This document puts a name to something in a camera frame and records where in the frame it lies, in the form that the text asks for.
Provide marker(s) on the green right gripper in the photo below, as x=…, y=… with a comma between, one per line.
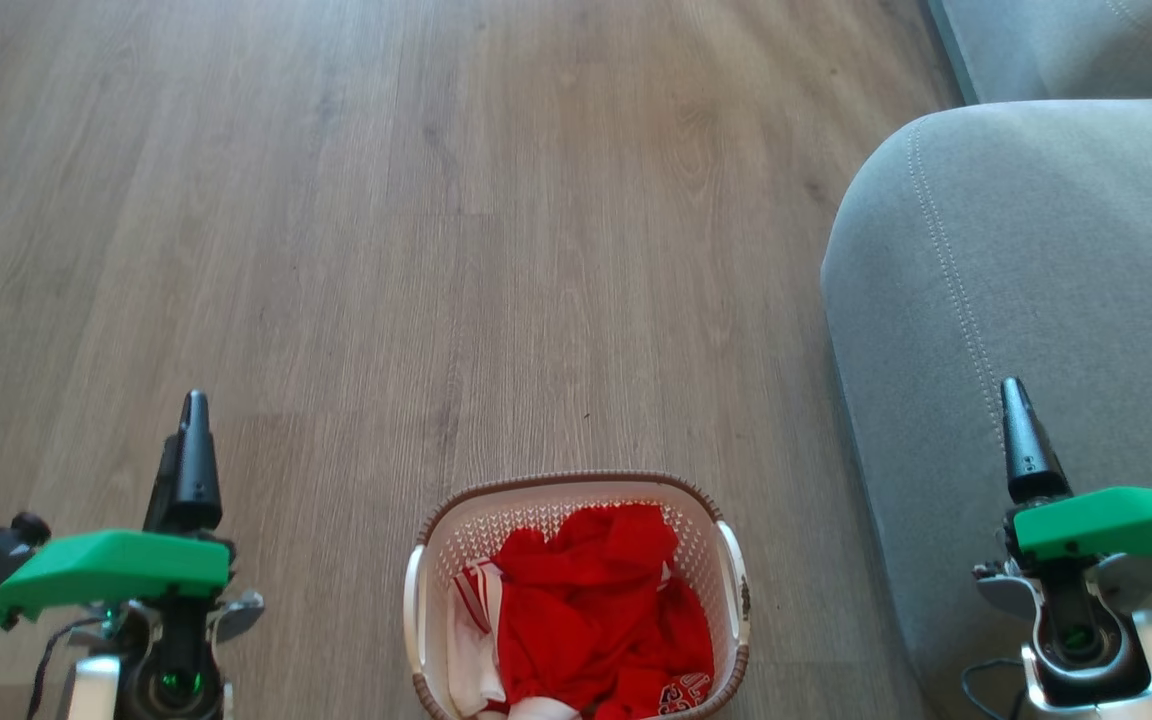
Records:
x=1116, y=525

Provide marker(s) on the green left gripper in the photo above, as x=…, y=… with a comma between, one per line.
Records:
x=106, y=570

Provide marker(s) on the white brown-rimmed laundry basket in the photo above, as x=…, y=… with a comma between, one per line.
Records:
x=436, y=560

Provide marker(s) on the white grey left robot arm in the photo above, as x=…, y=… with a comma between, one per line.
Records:
x=171, y=685

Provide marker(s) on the white red-striped garment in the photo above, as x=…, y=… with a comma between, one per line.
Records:
x=471, y=640

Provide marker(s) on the grey sofa seat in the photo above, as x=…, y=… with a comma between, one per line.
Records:
x=1086, y=45

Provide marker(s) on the red garment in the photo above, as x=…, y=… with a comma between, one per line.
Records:
x=586, y=600

